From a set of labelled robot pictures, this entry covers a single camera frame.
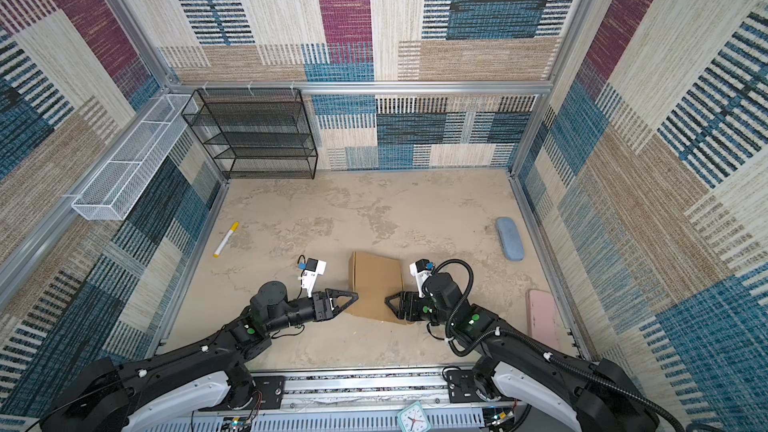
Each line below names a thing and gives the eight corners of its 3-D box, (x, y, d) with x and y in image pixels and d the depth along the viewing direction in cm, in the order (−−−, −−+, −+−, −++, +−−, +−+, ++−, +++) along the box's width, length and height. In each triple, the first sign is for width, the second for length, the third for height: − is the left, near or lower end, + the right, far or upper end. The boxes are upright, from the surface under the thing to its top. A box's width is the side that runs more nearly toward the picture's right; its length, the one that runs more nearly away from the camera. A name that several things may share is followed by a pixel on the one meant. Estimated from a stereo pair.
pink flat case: (526, 340, 83) (531, 336, 80) (525, 291, 92) (529, 286, 89) (555, 346, 82) (560, 343, 79) (550, 297, 91) (555, 292, 88)
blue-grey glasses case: (504, 260, 98) (507, 255, 96) (493, 221, 108) (496, 215, 106) (523, 260, 98) (526, 255, 96) (510, 221, 108) (513, 215, 105)
